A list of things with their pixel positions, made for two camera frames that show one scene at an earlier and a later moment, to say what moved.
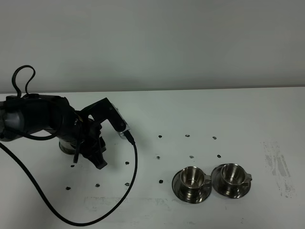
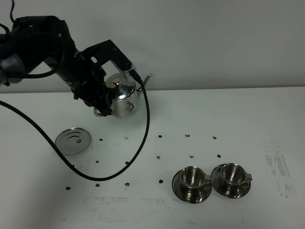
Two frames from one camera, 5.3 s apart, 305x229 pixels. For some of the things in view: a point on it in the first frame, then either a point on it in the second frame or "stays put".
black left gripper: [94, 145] -> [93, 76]
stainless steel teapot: [67, 147] -> [124, 92]
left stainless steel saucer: [205, 192] stays put
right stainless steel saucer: [221, 188] stays put
